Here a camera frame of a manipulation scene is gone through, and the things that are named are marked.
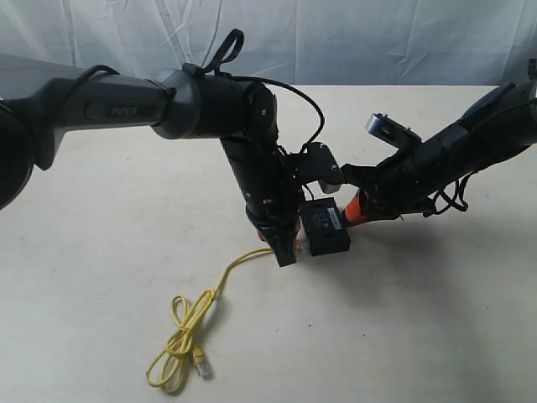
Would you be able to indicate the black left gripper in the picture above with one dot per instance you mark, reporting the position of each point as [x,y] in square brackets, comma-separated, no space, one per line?
[272,196]

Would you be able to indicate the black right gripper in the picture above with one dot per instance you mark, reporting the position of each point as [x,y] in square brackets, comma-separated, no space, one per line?
[428,179]

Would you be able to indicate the small black network box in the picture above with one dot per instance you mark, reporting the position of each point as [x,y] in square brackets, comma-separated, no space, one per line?
[324,228]

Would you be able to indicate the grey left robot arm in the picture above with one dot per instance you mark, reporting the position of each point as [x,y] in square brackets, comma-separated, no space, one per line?
[42,101]

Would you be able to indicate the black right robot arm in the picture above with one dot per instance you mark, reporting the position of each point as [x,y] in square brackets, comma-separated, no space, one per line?
[501,125]

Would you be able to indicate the white backdrop cloth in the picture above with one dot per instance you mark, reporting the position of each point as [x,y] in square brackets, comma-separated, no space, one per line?
[299,42]

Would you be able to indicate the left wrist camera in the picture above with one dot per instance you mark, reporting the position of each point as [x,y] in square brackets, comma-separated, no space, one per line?
[316,164]

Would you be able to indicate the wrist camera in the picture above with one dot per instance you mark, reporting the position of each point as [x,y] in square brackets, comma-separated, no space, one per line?
[316,164]
[386,129]

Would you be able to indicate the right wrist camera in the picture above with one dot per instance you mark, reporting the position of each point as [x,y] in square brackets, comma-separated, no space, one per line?
[386,129]

